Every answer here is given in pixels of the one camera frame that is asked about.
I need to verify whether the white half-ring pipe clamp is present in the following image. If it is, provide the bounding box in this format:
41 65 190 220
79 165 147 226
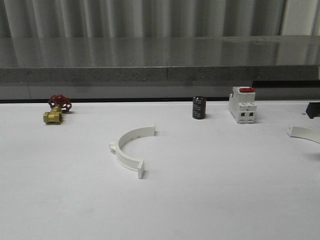
287 126 320 143
109 124 156 179

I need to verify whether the grey pleated curtain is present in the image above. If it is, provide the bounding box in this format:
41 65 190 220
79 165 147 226
0 0 320 39

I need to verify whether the black cylindrical capacitor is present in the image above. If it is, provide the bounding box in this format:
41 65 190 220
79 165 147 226
192 96 207 120

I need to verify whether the grey stone countertop ledge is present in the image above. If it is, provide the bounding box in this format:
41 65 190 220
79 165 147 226
0 35 320 86

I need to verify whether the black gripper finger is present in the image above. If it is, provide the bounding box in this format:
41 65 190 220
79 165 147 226
305 102 320 119

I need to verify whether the brass valve red handwheel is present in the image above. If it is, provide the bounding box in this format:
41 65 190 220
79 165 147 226
43 94 72 124

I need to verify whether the white circuit breaker red switch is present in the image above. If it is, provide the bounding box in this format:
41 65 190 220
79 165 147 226
228 86 257 124

